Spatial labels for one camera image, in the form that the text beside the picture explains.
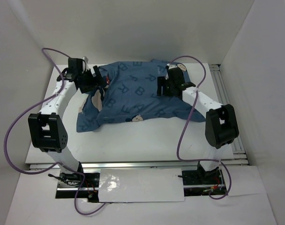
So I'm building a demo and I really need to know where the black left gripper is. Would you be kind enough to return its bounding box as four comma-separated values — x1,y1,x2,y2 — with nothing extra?
79,66,105,94

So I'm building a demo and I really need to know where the blue printed pillowcase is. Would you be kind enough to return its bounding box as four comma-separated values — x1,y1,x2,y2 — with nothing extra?
76,60,205,133

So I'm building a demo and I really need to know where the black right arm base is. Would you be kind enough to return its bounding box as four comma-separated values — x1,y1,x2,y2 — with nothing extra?
177,168,227,197

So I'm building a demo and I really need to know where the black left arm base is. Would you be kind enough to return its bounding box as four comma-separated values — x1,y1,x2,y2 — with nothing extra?
48,172,100,203

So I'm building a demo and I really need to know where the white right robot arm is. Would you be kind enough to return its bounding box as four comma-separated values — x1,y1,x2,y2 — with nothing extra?
157,64,239,184

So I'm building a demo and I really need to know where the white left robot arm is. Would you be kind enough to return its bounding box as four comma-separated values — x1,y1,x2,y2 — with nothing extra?
28,57,105,187

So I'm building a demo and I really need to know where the white glossy cover sheet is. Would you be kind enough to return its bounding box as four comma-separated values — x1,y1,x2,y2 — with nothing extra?
98,168,185,203

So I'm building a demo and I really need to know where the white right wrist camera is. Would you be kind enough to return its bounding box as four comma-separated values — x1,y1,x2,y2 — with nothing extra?
165,64,177,70

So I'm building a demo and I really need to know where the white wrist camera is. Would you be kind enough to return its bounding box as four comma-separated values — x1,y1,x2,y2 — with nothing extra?
165,64,177,70
82,56,88,63

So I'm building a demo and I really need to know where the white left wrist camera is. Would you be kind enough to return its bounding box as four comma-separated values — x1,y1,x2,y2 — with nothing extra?
82,56,88,63

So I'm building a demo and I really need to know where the aluminium front rail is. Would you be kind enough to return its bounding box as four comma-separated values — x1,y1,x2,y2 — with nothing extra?
29,158,249,170

